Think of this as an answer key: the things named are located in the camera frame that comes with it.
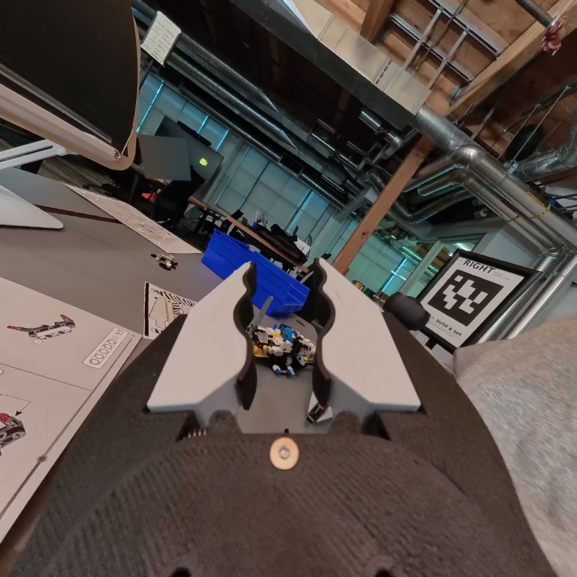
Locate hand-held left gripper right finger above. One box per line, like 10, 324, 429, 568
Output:
309, 258, 422, 421

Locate zebra striped sticker sheet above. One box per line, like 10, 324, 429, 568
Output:
143, 281, 199, 341

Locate black jacket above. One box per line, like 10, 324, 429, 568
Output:
250, 224, 300, 262

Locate lego instruction booklet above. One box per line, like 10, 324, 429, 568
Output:
0, 276, 142, 542

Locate partly built lego helicopter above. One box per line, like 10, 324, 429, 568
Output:
246, 295, 319, 377

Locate paper note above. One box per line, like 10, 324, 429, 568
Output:
141, 11, 182, 65

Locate dark background monitor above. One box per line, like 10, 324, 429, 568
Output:
136, 115, 224, 182

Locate blue plastic storage bin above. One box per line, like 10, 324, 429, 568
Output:
201, 227, 312, 316

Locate framed marker sign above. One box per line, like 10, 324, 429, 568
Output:
417, 247, 540, 356

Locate person's grey hoodie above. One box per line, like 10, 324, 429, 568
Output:
452, 315, 577, 577

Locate white monitor stand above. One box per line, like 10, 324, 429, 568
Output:
0, 139, 69, 229

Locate printed paper sheet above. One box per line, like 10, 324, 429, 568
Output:
67, 184, 202, 256

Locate slanted wooden beam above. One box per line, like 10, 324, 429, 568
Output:
331, 134, 437, 276

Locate silver ventilation duct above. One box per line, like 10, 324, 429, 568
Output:
367, 103, 577, 325

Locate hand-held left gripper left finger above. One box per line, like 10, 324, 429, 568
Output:
146, 261, 258, 427

